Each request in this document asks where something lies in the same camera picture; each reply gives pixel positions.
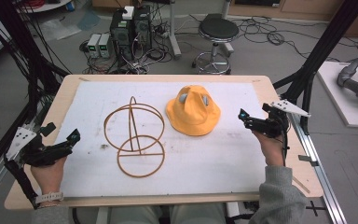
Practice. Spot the yellow bucket hat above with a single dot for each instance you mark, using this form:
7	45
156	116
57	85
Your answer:
194	116

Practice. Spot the grey metal table leg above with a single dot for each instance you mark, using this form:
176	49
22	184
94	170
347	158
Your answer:
174	34

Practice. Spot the grey power supply unit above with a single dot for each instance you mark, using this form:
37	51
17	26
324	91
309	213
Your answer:
93	45
104	45

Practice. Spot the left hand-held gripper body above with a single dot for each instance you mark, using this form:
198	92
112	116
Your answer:
40	154

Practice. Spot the black frame post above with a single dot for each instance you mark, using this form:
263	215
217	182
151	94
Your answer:
320	49
21	46

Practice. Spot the white wrist watch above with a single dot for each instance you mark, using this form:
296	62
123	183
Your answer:
48	197

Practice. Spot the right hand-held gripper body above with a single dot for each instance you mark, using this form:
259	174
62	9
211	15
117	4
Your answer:
273	121

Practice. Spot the black round stool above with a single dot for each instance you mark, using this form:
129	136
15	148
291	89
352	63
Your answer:
218	29

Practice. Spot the white board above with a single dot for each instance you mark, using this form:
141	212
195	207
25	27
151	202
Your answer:
338	93

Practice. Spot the person's right hand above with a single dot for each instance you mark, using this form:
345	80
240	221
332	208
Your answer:
272	149

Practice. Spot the white table mat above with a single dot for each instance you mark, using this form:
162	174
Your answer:
174	161

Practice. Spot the black computer tower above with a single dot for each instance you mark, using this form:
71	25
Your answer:
121	31
142	26

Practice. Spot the white box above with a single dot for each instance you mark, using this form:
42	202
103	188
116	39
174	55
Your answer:
127	12

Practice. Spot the person's left hand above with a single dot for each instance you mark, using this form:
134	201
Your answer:
49	175

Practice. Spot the aluminium rail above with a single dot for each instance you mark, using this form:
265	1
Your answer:
318	174

